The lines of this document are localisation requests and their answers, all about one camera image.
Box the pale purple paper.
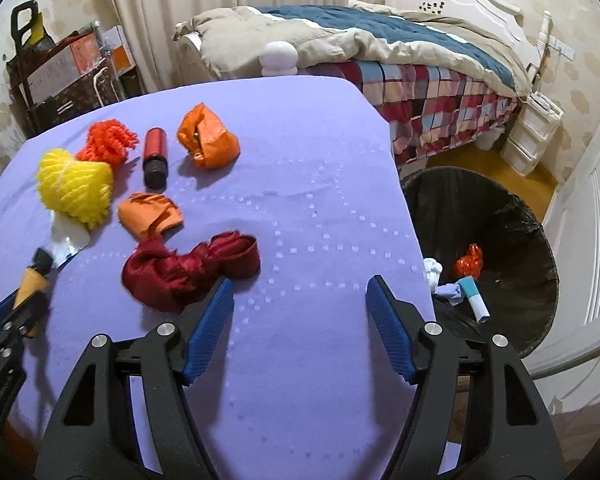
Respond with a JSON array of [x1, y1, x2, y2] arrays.
[[434, 282, 465, 307]]

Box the orange-red foam net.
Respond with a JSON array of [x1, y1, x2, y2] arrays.
[[76, 119, 140, 168]]

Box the thin yellow stick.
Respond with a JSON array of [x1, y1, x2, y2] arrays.
[[535, 52, 551, 91]]

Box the small orange plastic bag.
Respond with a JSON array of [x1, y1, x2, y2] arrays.
[[118, 192, 185, 242]]

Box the tan paper wrapper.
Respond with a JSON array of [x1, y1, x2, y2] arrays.
[[12, 247, 56, 338]]

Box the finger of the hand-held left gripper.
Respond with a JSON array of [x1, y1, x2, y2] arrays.
[[0, 290, 31, 428]]

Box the white panelled door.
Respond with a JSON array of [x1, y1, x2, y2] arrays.
[[522, 105, 600, 386]]

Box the red bottle with black cap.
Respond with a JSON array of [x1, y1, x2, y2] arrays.
[[141, 128, 170, 191]]

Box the large orange plastic bag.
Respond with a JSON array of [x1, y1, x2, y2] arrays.
[[176, 103, 241, 171]]

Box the yellow foam net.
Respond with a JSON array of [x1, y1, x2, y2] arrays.
[[36, 147, 115, 231]]

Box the black lined trash bin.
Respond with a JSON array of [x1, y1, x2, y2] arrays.
[[401, 165, 561, 361]]

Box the clear plastic wrapper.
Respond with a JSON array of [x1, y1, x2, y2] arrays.
[[47, 212, 93, 268]]

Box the storage rack with boxes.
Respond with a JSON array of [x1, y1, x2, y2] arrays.
[[7, 2, 126, 136]]

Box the white and orange box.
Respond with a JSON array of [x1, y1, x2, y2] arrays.
[[100, 25, 133, 73]]

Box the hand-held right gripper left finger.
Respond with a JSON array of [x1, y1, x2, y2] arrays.
[[34, 276, 236, 480]]

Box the blue and beige quilt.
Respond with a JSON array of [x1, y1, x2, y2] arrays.
[[174, 4, 531, 96]]

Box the white tube with teal cap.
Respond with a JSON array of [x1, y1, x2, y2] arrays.
[[455, 276, 491, 323]]

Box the shiny red-orange wrapper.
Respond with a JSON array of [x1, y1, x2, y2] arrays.
[[454, 243, 484, 278]]

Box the white plastic drawer unit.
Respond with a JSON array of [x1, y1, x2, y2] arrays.
[[500, 92, 565, 177]]

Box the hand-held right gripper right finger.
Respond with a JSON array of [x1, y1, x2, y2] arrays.
[[365, 275, 567, 480]]

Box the dark red cloth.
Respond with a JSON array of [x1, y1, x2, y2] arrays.
[[122, 230, 261, 313]]

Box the checked bed sheet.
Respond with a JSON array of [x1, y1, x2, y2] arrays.
[[300, 57, 523, 166]]

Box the cardboard box with orange label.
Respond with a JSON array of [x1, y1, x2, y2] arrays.
[[27, 35, 106, 106]]

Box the purple tablecloth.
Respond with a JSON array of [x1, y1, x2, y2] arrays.
[[0, 76, 438, 480]]

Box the cream striped curtain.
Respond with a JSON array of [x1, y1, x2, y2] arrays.
[[92, 0, 351, 93]]

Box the white tissue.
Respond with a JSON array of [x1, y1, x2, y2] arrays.
[[422, 257, 443, 293]]

